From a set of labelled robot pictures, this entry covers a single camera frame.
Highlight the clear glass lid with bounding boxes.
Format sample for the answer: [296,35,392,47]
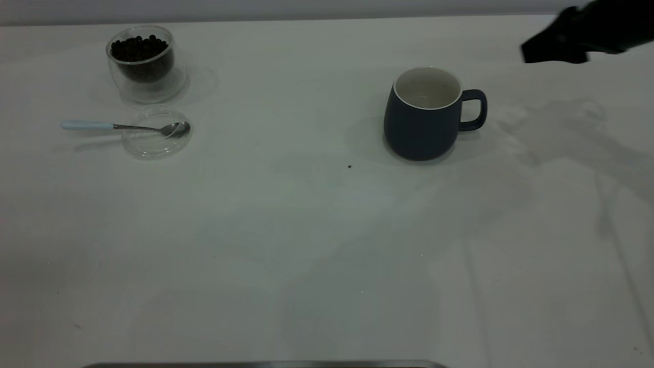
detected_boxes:
[122,105,193,160]

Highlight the dark grey ceramic mug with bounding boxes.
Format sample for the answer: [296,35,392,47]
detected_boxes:
[383,66,488,163]

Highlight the dark coffee beans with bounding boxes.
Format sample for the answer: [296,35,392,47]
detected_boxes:
[110,34,175,84]

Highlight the double-wall clear glass cup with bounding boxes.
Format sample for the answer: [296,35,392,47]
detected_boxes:
[106,25,188,104]

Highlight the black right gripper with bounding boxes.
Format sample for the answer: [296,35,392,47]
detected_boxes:
[521,0,654,64]

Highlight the spoon with pale blue handle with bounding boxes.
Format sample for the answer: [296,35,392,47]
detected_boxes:
[60,120,192,139]

